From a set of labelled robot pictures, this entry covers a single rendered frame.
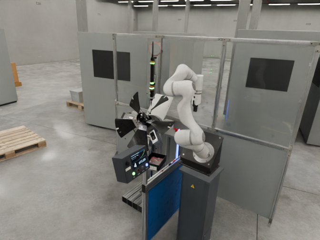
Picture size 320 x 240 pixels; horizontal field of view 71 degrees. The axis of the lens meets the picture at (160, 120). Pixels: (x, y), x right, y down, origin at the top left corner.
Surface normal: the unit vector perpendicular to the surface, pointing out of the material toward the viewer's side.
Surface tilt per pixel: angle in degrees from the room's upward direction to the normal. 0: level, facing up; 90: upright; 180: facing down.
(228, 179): 90
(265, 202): 90
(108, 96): 90
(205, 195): 90
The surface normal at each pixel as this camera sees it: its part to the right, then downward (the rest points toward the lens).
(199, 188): -0.62, 0.25
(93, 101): -0.39, 0.32
